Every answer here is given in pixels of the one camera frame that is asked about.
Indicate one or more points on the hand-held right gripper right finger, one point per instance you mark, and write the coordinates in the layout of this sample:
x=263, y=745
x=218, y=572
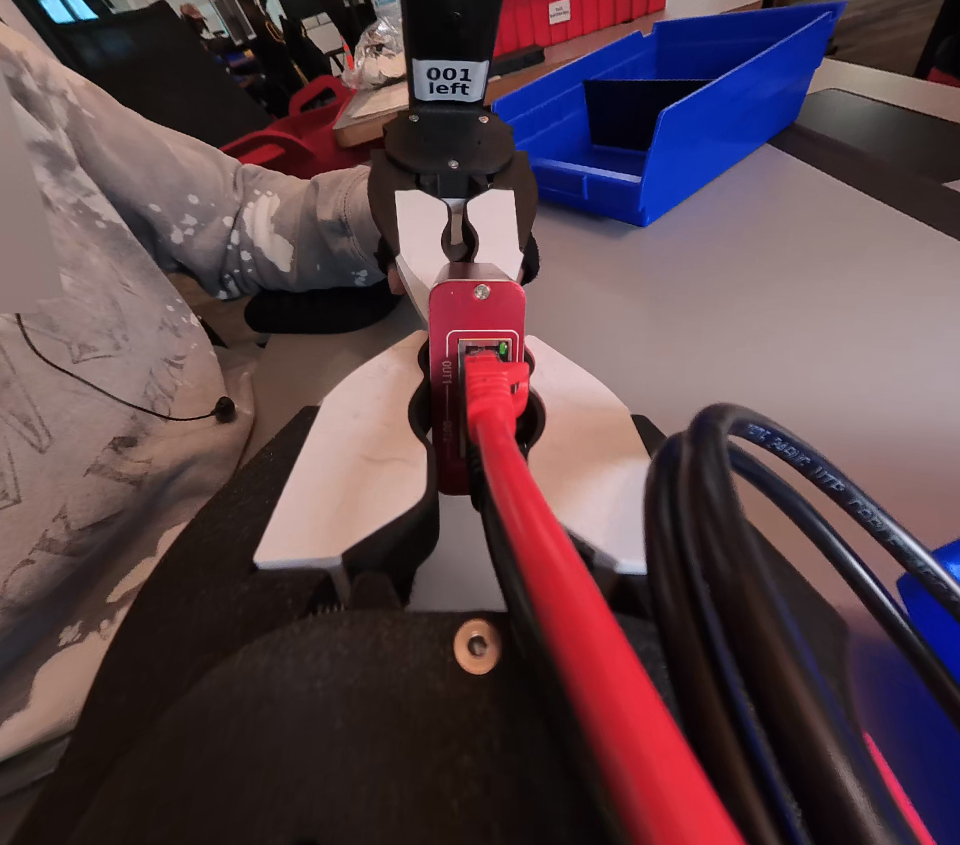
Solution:
x=592, y=462

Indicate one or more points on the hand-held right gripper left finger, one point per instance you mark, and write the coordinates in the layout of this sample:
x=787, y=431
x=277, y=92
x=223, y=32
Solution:
x=352, y=470

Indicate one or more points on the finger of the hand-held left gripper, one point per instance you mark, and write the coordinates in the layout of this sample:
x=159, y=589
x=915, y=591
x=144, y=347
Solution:
x=499, y=230
x=420, y=230

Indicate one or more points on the red ethernet switch box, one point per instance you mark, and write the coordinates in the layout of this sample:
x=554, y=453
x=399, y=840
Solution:
x=450, y=312

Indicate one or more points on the blue plastic bin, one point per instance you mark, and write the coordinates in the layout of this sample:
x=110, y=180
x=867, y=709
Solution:
x=934, y=605
x=750, y=110

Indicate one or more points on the person's left forearm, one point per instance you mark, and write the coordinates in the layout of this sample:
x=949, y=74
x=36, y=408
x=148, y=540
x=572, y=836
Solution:
x=285, y=222

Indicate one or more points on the person's left hand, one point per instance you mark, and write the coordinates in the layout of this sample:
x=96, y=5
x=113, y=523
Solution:
x=396, y=282

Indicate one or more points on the black flat device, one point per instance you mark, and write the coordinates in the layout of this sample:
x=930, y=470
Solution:
x=517, y=61

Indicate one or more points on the silver foil bag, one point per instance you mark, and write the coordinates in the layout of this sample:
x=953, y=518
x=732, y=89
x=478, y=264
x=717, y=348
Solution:
x=375, y=54

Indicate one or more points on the red plastic basket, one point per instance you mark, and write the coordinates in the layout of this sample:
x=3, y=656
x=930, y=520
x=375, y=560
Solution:
x=300, y=144

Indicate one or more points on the black bin divider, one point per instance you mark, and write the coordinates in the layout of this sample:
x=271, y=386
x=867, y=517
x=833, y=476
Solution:
x=645, y=110

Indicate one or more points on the person's grey sweatshirt torso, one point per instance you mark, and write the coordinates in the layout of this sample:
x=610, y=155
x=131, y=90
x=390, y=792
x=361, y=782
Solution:
x=112, y=485

